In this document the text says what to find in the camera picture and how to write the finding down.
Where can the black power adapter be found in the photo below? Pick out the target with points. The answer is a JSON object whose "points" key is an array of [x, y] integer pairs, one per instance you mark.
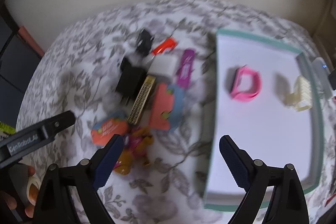
{"points": [[131, 81]]}

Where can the brown pink toy dog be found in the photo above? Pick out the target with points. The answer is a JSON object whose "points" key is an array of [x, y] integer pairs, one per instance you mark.
{"points": [[135, 149]]}

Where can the pink wrist watch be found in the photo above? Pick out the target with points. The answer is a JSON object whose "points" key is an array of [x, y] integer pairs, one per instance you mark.
{"points": [[247, 84]]}

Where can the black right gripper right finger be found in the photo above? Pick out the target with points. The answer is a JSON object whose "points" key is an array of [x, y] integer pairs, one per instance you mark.
{"points": [[287, 203]]}

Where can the orange blue card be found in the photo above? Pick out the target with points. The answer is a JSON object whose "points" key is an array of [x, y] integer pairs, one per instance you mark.
{"points": [[167, 109]]}

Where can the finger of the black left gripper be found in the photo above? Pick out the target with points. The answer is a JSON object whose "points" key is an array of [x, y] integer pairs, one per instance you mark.
{"points": [[28, 140]]}

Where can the black small clip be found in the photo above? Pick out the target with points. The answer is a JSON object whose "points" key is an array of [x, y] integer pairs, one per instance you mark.
{"points": [[144, 43]]}

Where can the white power bank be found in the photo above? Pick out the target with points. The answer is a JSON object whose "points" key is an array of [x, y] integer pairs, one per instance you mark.
{"points": [[322, 72]]}

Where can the white tray with teal rim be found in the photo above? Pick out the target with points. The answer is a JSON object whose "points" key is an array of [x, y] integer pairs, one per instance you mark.
{"points": [[265, 127]]}

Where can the cream slatted plastic piece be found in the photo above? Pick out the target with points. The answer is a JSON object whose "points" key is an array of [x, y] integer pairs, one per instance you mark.
{"points": [[301, 98]]}

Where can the orange blue small tag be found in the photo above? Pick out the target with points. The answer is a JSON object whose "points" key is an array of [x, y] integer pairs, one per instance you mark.
{"points": [[115, 123]]}

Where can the white small box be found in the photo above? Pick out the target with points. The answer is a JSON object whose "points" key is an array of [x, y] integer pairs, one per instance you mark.
{"points": [[164, 65]]}

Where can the purple hair clip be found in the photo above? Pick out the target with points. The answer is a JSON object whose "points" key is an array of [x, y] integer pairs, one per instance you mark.
{"points": [[185, 69]]}

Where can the red glue tube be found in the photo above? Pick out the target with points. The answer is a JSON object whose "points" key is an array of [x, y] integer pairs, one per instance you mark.
{"points": [[166, 46]]}

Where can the floral grey white bedspread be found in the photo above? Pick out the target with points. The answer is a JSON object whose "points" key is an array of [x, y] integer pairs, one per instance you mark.
{"points": [[81, 69]]}

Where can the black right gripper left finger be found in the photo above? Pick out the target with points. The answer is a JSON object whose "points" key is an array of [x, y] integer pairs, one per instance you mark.
{"points": [[54, 201]]}

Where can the left hand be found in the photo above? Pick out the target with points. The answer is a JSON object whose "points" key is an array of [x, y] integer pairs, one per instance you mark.
{"points": [[20, 187]]}

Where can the gold patterned bar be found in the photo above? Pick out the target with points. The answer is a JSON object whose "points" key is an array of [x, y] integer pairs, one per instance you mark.
{"points": [[140, 101]]}

